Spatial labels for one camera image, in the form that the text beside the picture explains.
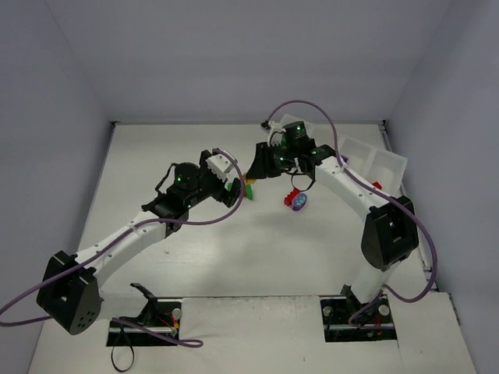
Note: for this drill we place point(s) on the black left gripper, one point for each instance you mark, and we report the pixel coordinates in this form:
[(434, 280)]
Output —
[(224, 191)]

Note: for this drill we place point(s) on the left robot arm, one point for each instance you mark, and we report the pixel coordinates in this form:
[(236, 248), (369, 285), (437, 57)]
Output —
[(70, 292)]

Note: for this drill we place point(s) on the green lego brick in cluster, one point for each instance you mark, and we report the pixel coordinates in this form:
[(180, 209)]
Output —
[(250, 193)]

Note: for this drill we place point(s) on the clear plastic divided tray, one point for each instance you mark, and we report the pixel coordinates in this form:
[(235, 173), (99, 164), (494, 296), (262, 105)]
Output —
[(369, 162)]

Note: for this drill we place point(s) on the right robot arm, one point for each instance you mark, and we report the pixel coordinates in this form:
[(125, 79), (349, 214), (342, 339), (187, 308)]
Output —
[(389, 235)]

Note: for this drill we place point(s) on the red lego brick by paw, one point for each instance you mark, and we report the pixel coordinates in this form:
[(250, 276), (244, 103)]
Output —
[(290, 197)]

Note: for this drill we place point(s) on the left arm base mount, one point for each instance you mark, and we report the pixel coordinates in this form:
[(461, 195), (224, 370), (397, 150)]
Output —
[(163, 319)]

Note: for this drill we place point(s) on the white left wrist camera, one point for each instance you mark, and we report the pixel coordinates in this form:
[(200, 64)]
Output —
[(221, 165)]

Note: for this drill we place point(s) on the purple paw print lego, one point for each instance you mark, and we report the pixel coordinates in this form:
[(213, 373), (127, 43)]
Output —
[(298, 202)]

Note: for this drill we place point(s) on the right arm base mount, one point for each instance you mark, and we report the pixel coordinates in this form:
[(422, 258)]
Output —
[(346, 321)]

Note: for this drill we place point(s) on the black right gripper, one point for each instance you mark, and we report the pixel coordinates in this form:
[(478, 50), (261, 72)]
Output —
[(263, 161)]

